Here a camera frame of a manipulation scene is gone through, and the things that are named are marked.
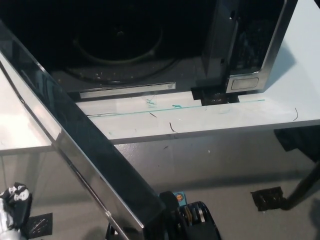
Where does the black microwave oven body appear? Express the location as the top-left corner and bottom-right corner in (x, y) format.
(0, 0), (299, 101)

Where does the glass microwave turntable plate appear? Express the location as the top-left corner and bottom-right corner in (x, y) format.
(65, 23), (177, 85)

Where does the black glossy microwave door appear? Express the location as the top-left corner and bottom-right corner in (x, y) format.
(0, 19), (167, 240)

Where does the silver microwave door release button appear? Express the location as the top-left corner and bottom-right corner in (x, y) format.
(229, 77), (260, 91)

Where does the black robot torso block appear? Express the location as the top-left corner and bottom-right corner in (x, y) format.
(159, 190), (221, 240)

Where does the thin green tape line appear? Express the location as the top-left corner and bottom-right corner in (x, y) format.
(86, 99), (266, 117)

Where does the black tape patch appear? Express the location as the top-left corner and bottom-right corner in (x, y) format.
(24, 212), (54, 239)
(250, 186), (287, 213)

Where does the black metal stand leg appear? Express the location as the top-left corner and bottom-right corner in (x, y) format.
(284, 158), (320, 212)

